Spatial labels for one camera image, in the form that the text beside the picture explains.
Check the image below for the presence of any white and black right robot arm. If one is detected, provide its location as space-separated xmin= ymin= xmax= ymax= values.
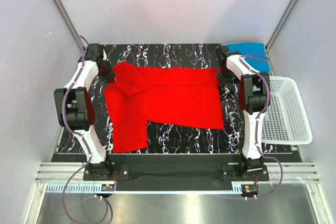
xmin=216 ymin=45 xmax=270 ymax=180

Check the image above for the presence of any right aluminium corner post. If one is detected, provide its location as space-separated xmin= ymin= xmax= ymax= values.
xmin=265 ymin=0 xmax=299 ymax=52

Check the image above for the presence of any left small connector box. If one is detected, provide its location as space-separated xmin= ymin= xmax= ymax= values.
xmin=101 ymin=184 xmax=116 ymax=191

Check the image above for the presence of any small connector box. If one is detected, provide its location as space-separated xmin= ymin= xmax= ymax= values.
xmin=242 ymin=184 xmax=259 ymax=197
xmin=101 ymin=184 xmax=116 ymax=191

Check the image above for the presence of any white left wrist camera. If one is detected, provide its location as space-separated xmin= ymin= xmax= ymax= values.
xmin=103 ymin=47 xmax=108 ymax=61

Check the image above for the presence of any left aluminium corner post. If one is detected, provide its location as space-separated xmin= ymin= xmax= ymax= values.
xmin=52 ymin=0 xmax=82 ymax=49

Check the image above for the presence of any right small connector box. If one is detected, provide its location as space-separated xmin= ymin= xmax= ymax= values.
xmin=242 ymin=184 xmax=259 ymax=197

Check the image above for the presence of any aluminium corner post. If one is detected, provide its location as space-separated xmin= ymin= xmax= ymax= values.
xmin=265 ymin=0 xmax=299 ymax=52
xmin=52 ymin=0 xmax=82 ymax=49

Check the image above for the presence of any red t-shirt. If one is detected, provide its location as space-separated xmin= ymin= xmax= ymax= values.
xmin=104 ymin=61 xmax=225 ymax=153

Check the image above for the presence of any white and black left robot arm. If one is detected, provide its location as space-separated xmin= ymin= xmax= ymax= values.
xmin=54 ymin=44 xmax=115 ymax=180

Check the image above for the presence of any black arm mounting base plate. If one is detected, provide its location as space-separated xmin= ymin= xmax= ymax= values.
xmin=83 ymin=154 xmax=269 ymax=193

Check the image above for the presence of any folded blue t-shirt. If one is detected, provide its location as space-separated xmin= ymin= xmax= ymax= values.
xmin=227 ymin=42 xmax=271 ymax=72

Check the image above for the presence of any white plastic laundry basket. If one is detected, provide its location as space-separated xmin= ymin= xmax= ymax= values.
xmin=262 ymin=76 xmax=312 ymax=145

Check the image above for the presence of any aluminium frame rail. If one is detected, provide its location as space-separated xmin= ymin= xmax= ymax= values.
xmin=35 ymin=163 xmax=320 ymax=195

